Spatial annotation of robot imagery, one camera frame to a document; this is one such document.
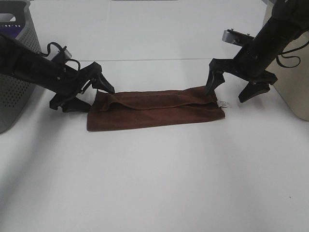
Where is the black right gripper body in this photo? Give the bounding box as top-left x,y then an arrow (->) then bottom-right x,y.
209,58 -> 277,85

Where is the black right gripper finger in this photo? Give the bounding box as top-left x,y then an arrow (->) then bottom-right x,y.
205,70 -> 225,95
239,82 -> 269,102

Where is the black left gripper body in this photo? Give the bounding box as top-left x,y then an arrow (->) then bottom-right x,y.
49,62 -> 102,110

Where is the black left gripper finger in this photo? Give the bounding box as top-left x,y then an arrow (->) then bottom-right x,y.
61,98 -> 91,113
91,73 -> 115,94

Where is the brown towel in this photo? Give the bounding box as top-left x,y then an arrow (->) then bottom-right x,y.
86,87 -> 225,131

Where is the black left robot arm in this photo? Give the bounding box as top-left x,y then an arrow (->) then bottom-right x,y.
0,34 -> 115,113

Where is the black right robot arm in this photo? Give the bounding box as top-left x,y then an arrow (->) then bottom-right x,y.
205,0 -> 309,102

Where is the beige storage bin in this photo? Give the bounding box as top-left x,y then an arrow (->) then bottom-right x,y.
260,0 -> 309,121

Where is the grey perforated laundry basket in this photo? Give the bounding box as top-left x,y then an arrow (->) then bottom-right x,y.
0,0 -> 41,133

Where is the purple cloth in basket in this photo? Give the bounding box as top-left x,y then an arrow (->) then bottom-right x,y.
0,27 -> 23,38

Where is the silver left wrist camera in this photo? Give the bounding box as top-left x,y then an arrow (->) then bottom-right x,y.
52,46 -> 72,63

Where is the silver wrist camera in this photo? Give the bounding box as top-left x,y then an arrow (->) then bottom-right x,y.
52,46 -> 72,63
222,29 -> 254,47

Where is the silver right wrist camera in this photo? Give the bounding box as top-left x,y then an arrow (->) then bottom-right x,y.
222,29 -> 254,47

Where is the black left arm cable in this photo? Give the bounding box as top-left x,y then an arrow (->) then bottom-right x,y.
41,42 -> 82,72

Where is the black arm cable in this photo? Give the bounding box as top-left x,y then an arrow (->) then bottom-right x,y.
276,31 -> 307,68
41,42 -> 82,72

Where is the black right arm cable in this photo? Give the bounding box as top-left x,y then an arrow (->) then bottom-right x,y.
276,31 -> 307,68

